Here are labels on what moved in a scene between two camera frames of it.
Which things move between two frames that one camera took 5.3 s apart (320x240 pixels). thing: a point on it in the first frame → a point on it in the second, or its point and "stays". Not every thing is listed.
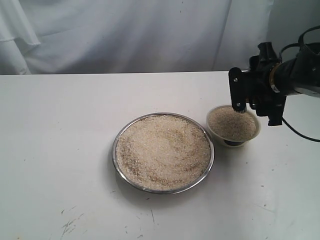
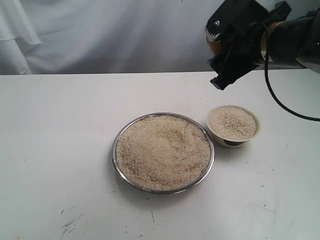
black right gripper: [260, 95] → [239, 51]
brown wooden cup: [271, 79] → [216, 47]
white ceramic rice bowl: [232, 128] stays
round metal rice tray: [163, 153] stays
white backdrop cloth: [42, 37] stays
